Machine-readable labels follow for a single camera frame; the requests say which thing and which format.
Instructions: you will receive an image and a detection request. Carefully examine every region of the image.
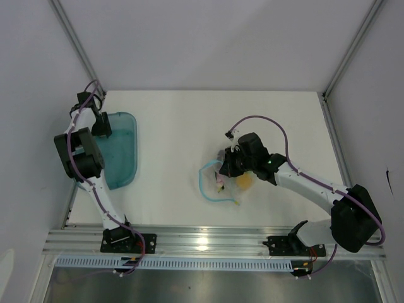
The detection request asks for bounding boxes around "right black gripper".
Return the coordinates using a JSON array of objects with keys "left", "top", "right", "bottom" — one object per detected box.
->
[{"left": 220, "top": 146, "right": 256, "bottom": 178}]

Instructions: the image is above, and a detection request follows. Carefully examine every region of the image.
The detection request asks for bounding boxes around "yellow toy lemon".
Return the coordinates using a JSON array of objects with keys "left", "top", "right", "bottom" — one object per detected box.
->
[{"left": 235, "top": 174, "right": 254, "bottom": 191}]

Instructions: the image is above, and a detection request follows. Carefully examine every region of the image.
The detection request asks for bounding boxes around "purple toy eggplant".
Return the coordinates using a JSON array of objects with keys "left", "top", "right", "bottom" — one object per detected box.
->
[{"left": 215, "top": 172, "right": 224, "bottom": 187}]

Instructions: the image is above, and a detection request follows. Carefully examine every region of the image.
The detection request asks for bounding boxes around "clear zip top bag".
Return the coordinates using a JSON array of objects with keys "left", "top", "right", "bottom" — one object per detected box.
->
[{"left": 198, "top": 150, "right": 256, "bottom": 205}]

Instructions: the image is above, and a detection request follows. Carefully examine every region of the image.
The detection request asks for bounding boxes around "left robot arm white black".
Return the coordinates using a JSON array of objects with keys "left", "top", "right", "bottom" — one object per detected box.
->
[{"left": 54, "top": 91, "right": 145, "bottom": 254}]

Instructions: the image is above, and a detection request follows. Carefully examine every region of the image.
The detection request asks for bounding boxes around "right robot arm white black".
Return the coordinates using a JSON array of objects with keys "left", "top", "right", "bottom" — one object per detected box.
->
[{"left": 218, "top": 133, "right": 382, "bottom": 255}]

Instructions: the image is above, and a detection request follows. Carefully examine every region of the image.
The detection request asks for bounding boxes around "teal plastic bin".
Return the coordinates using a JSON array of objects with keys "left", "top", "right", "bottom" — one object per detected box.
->
[{"left": 73, "top": 110, "right": 138, "bottom": 191}]

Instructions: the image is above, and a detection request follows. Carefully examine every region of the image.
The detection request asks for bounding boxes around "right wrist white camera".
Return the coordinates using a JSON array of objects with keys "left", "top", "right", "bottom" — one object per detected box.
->
[{"left": 225, "top": 129, "right": 239, "bottom": 153}]

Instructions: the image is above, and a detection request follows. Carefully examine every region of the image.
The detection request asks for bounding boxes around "left aluminium frame post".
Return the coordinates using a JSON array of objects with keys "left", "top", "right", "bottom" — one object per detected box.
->
[{"left": 48, "top": 0, "right": 98, "bottom": 80}]

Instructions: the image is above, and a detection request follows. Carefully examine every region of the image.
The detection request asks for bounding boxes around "aluminium frame post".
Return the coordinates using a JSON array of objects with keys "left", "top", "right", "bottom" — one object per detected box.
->
[
  {"left": 321, "top": 0, "right": 389, "bottom": 98},
  {"left": 48, "top": 0, "right": 98, "bottom": 80}
]

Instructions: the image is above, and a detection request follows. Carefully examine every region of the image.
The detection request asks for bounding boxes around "aluminium mounting rail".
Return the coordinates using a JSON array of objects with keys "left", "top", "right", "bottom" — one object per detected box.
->
[{"left": 42, "top": 223, "right": 388, "bottom": 261}]

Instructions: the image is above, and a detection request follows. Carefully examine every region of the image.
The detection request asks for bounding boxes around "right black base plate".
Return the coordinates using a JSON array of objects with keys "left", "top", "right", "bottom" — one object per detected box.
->
[{"left": 262, "top": 235, "right": 326, "bottom": 257}]

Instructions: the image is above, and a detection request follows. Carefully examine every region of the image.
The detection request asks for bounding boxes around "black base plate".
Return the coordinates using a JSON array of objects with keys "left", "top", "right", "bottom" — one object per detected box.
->
[
  {"left": 262, "top": 235, "right": 326, "bottom": 257},
  {"left": 100, "top": 230, "right": 157, "bottom": 254}
]

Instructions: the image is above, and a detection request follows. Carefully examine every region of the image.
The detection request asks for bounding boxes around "right aluminium frame post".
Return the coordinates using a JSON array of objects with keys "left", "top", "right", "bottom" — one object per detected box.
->
[{"left": 321, "top": 0, "right": 389, "bottom": 98}]

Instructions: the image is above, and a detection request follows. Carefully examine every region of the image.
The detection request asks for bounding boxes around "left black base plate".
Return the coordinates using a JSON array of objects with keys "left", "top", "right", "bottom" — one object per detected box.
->
[{"left": 100, "top": 230, "right": 157, "bottom": 254}]

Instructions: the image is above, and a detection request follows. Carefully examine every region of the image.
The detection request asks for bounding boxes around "white slotted cable duct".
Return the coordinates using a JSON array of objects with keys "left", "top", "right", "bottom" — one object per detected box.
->
[{"left": 55, "top": 255, "right": 294, "bottom": 272}]

